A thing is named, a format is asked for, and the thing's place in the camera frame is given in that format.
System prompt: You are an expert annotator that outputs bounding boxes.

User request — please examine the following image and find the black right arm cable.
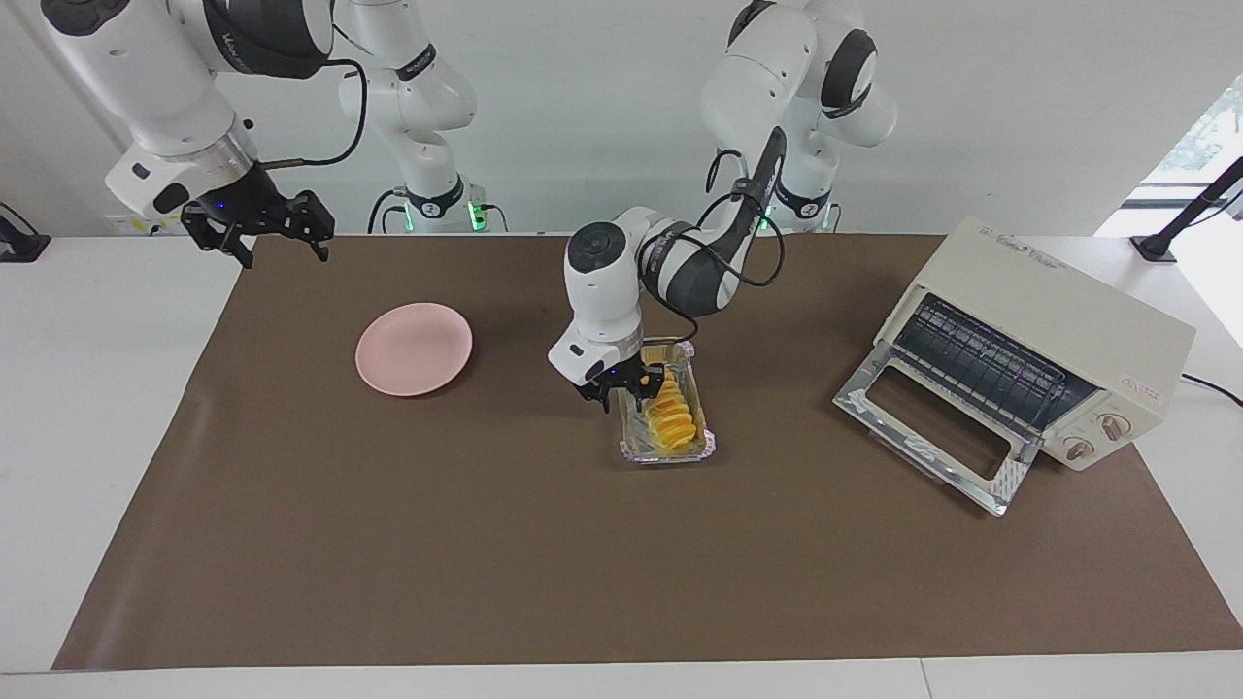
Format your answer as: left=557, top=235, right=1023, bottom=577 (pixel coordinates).
left=260, top=58, right=371, bottom=172

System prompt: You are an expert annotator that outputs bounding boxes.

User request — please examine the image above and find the pink round plate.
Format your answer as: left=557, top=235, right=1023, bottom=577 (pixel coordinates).
left=354, top=302, right=475, bottom=398

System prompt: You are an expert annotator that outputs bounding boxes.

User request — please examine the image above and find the black base cable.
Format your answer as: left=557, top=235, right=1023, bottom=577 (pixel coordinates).
left=366, top=187, right=414, bottom=235

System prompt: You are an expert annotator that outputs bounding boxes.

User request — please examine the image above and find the wire oven rack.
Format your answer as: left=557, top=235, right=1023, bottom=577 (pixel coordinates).
left=891, top=293, right=1100, bottom=434

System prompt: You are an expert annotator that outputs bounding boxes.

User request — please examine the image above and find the glass oven door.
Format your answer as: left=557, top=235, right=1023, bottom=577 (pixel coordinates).
left=833, top=342, right=1045, bottom=517

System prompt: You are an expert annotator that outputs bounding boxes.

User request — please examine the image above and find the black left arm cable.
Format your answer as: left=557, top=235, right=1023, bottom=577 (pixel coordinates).
left=641, top=146, right=788, bottom=347

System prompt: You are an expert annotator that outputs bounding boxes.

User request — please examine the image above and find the black table clamp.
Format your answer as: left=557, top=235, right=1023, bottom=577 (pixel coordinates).
left=0, top=202, right=51, bottom=263

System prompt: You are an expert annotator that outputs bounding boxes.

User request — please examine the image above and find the aluminium foil tray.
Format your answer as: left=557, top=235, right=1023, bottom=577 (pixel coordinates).
left=619, top=336, right=718, bottom=466

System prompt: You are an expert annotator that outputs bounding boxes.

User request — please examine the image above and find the golden bread loaf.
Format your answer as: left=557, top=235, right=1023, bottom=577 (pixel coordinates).
left=641, top=361, right=702, bottom=453

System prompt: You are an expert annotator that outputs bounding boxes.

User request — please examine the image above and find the brown table mat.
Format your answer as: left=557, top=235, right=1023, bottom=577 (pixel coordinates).
left=50, top=233, right=1243, bottom=673

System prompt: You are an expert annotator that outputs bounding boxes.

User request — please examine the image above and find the black camera stand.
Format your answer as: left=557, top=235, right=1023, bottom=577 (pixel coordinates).
left=1131, top=155, right=1243, bottom=263

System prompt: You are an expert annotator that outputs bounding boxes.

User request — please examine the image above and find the black oven power cable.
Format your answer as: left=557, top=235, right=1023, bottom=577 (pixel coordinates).
left=1180, top=374, right=1243, bottom=407

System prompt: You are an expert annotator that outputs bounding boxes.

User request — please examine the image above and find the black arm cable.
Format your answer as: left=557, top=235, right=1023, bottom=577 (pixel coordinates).
left=260, top=58, right=371, bottom=172
left=641, top=146, right=788, bottom=347

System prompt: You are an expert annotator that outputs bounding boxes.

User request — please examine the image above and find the cream toaster oven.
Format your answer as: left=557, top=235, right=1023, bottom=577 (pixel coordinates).
left=833, top=216, right=1197, bottom=517

